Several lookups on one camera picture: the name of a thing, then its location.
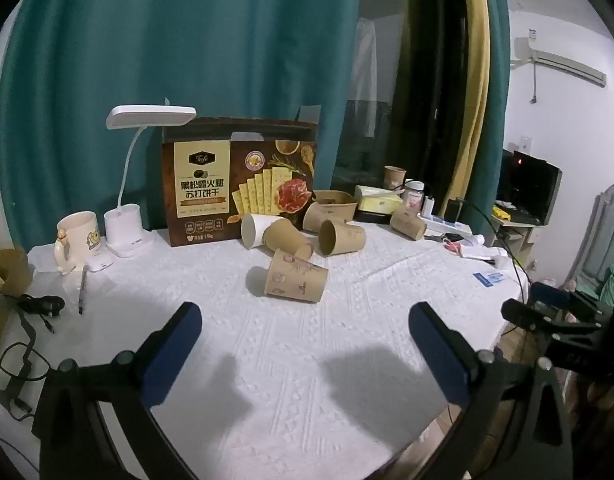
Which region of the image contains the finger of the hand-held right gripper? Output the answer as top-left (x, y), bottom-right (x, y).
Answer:
top-left (501, 297), bottom-right (555, 335)
top-left (530, 282), bottom-right (572, 308)

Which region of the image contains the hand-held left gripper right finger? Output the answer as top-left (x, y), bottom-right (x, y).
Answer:
top-left (408, 301), bottom-right (590, 480)

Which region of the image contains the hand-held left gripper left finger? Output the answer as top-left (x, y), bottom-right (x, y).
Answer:
top-left (32, 301), bottom-right (204, 442)

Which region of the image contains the blue card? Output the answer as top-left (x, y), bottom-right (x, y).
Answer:
top-left (472, 270), bottom-right (508, 288)

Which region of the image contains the wooden monitor stand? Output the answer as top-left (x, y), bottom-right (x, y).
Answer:
top-left (491, 204), bottom-right (544, 263)

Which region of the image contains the black monitor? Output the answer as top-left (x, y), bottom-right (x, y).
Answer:
top-left (501, 148), bottom-right (563, 226)

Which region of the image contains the small white case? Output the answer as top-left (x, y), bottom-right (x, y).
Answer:
top-left (84, 252), bottom-right (114, 272)

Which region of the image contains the white embossed tablecloth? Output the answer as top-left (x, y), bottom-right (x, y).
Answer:
top-left (0, 220), bottom-right (531, 480)

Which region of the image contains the white power strip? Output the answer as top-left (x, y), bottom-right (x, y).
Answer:
top-left (421, 214), bottom-right (474, 237)

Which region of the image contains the white desk lamp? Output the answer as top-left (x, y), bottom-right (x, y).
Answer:
top-left (104, 105), bottom-right (198, 260)

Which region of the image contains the cream cartoon mug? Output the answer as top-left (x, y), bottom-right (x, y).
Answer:
top-left (54, 211), bottom-right (100, 275)

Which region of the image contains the white-lined brown paper cup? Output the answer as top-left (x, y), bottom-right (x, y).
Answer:
top-left (240, 212), bottom-right (282, 250)

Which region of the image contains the black tray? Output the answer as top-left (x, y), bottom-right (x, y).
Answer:
top-left (353, 209), bottom-right (394, 225)

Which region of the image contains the brown cracker box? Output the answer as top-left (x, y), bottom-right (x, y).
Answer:
top-left (161, 117), bottom-right (320, 249)

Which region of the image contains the clear jar white lid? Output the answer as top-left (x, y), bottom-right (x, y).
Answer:
top-left (403, 179), bottom-right (427, 217)

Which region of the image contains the yellow tissue box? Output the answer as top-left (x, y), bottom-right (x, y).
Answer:
top-left (354, 184), bottom-right (406, 214)

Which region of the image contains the brown square paper bowl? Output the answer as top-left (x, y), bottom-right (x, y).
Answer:
top-left (312, 190), bottom-right (359, 223)

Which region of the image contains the narrow teal curtain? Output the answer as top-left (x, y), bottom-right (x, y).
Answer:
top-left (474, 0), bottom-right (510, 207)

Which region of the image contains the white air conditioner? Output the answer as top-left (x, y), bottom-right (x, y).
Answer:
top-left (510, 34), bottom-right (608, 89)

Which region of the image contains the yellow curtain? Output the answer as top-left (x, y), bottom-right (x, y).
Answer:
top-left (449, 0), bottom-right (491, 206)

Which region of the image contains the dark glass window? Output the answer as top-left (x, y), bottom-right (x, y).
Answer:
top-left (332, 0), bottom-right (470, 211)

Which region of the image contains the white metal frame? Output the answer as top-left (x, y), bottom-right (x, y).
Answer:
top-left (579, 178), bottom-right (614, 291)

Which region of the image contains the black power cable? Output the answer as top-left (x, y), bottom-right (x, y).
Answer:
top-left (457, 199), bottom-right (530, 306)

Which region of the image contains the black charger cable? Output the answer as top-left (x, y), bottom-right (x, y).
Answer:
top-left (16, 293), bottom-right (67, 335)

